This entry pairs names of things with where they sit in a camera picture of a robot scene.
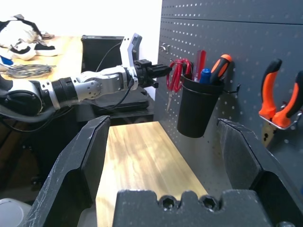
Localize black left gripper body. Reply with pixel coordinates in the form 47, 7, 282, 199
134, 59, 159, 89

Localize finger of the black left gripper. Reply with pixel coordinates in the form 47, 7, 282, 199
151, 63, 173, 78

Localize orange black handle screwdriver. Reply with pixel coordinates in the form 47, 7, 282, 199
209, 54, 232, 85

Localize silver pliers holder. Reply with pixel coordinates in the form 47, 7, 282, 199
258, 113, 300, 131

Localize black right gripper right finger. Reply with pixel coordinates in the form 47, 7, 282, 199
216, 118, 303, 227

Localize red transparent handle screwdriver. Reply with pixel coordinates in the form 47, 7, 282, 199
194, 50, 207, 82

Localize grey coiled cable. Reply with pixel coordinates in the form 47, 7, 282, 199
4, 63, 58, 79

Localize red handled scissors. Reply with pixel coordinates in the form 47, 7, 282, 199
165, 59, 193, 113

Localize orange black long-nose pliers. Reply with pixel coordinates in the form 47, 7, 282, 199
258, 58, 303, 148

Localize grey metal pegboard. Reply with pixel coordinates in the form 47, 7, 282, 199
155, 0, 303, 192

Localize blue handle tool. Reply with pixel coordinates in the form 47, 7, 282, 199
199, 68, 212, 84

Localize white black fabric bundle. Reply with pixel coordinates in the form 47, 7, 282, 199
0, 14, 59, 61

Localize black equipment cabinet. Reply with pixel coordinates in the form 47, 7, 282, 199
78, 35, 155, 124

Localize wooden background table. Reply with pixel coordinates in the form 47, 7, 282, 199
0, 35, 83, 82

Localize black plastic cup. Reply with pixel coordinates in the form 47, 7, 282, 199
177, 73, 225, 139

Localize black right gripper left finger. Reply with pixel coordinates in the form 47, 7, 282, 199
23, 115, 111, 227

